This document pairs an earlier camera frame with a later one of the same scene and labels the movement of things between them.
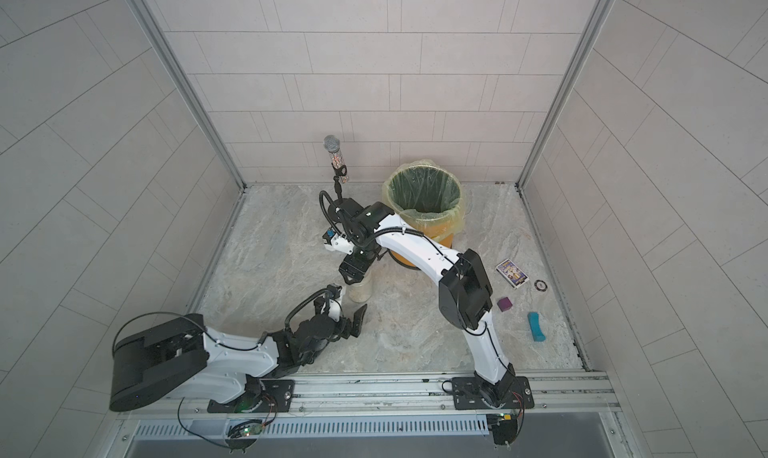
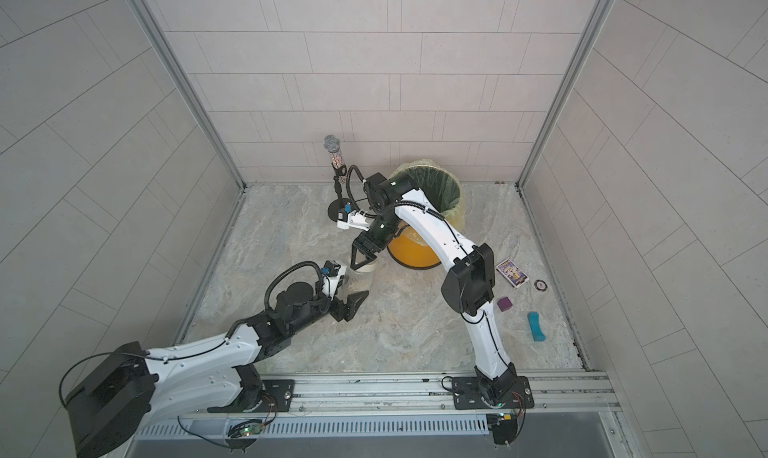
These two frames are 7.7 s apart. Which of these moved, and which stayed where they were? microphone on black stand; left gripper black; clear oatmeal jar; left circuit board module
Moved: left gripper black
Stayed: microphone on black stand; clear oatmeal jar; left circuit board module
